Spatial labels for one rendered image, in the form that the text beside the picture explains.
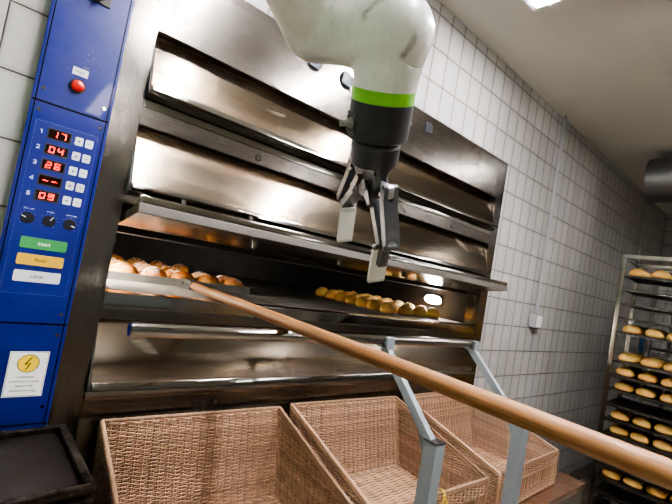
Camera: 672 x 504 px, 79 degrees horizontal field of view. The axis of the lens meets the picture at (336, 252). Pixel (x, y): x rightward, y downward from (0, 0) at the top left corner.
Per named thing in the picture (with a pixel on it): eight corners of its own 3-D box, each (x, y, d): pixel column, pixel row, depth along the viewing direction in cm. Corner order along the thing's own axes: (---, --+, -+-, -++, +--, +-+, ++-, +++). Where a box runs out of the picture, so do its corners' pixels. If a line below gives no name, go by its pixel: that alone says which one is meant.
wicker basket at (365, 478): (272, 480, 143) (287, 401, 145) (385, 457, 178) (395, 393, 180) (366, 576, 105) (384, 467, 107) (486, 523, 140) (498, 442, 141)
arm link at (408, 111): (431, 108, 58) (400, 95, 65) (356, 106, 54) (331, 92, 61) (422, 150, 61) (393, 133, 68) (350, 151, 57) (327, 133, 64)
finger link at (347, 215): (341, 209, 74) (340, 207, 75) (337, 243, 78) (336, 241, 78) (356, 208, 75) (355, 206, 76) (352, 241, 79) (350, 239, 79)
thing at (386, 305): (311, 294, 243) (313, 285, 244) (368, 301, 274) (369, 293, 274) (386, 313, 197) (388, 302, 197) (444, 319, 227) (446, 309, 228)
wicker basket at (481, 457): (390, 456, 180) (401, 393, 182) (459, 439, 217) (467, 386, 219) (495, 519, 144) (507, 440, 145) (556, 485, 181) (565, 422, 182)
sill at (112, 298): (97, 302, 111) (100, 288, 111) (464, 330, 226) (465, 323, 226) (101, 306, 106) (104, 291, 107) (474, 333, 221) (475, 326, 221)
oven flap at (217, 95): (147, 98, 109) (152, 38, 115) (491, 231, 223) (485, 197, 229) (152, 89, 106) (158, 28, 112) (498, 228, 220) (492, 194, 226)
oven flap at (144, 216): (137, 212, 97) (116, 224, 111) (507, 291, 211) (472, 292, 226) (139, 201, 97) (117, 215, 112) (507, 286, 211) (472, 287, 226)
